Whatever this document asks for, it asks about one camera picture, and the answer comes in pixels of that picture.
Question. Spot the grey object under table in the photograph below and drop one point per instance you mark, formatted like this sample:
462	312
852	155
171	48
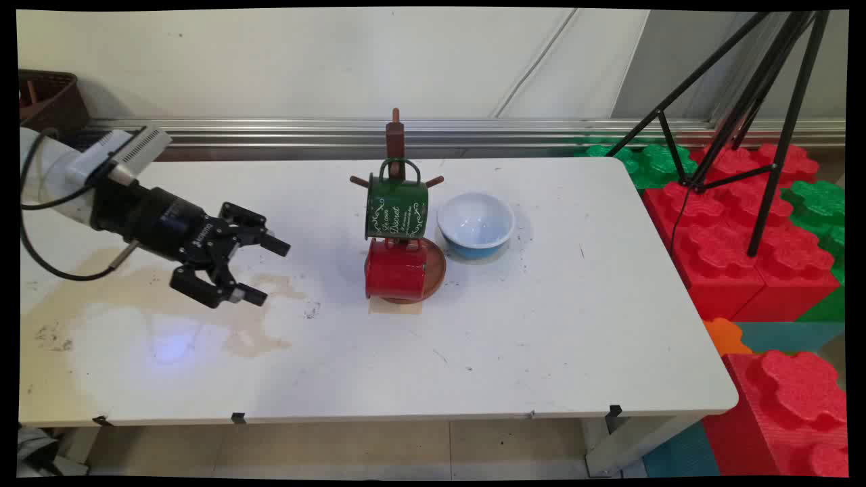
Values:
37	453

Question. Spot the orange foam block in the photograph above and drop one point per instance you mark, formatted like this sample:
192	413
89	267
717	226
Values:
724	336

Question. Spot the black tripod stand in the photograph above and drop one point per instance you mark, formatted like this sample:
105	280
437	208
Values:
778	88

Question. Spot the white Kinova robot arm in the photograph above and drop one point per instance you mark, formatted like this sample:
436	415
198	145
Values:
51	176

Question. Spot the blue and white bowl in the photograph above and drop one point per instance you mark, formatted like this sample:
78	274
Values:
475	220

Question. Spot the aluminium wall rail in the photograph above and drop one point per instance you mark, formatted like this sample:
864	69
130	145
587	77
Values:
304	130

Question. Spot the large red foam block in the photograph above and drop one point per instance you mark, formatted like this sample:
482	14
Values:
724	257

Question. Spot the green foam block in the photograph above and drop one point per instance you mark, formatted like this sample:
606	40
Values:
653	166
818	203

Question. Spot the brown wooden mug tree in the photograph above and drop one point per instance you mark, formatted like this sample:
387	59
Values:
395	138

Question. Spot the green enamel mug white print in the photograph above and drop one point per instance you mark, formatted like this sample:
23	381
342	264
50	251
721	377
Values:
397	206

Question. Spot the teal foam block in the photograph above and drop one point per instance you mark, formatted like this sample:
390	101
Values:
788	336
680	456

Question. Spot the red enamel mug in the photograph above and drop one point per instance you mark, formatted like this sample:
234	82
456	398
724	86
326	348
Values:
396	270

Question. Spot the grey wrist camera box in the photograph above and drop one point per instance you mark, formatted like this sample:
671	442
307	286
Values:
132	152

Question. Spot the brown wicker basket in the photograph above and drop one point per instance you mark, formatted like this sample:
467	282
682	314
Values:
51	101

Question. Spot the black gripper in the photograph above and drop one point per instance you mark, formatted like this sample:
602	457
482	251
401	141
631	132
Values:
162	220

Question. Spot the white table leg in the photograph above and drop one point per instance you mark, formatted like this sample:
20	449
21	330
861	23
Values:
629	446

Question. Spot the black table edge clip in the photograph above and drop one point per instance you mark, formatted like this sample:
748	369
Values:
103	421
238	418
613	416

